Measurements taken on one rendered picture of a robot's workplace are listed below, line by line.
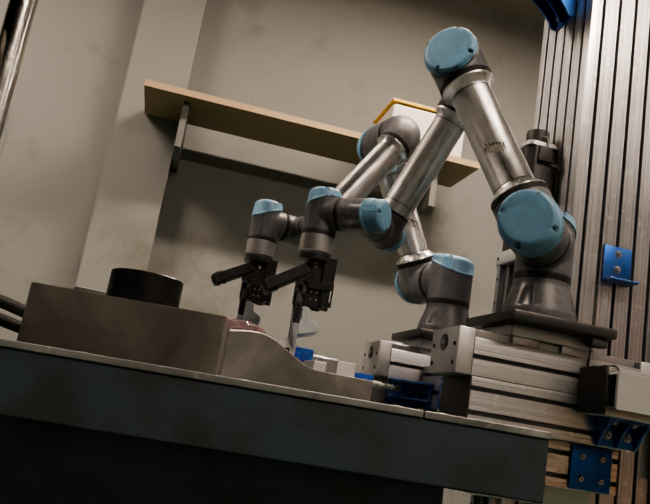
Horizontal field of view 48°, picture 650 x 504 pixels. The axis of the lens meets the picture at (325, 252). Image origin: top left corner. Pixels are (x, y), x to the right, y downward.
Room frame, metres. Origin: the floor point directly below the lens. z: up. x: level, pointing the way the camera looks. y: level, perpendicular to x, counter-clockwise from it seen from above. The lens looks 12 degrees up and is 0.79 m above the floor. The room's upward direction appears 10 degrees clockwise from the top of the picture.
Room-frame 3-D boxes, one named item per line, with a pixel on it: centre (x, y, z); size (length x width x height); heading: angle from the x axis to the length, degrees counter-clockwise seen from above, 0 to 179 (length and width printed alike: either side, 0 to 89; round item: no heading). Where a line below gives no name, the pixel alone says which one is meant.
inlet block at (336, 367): (1.32, -0.11, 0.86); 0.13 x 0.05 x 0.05; 112
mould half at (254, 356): (1.27, 0.16, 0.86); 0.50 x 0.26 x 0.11; 112
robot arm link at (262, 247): (1.86, 0.17, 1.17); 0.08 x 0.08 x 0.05
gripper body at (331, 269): (1.58, 0.01, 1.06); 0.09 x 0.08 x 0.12; 94
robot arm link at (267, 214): (1.86, 0.16, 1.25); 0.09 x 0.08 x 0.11; 116
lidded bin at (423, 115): (3.48, -0.37, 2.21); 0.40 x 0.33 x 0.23; 102
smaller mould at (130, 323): (0.82, 0.19, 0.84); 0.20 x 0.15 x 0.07; 94
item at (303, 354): (1.58, 0.00, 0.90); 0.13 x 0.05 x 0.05; 94
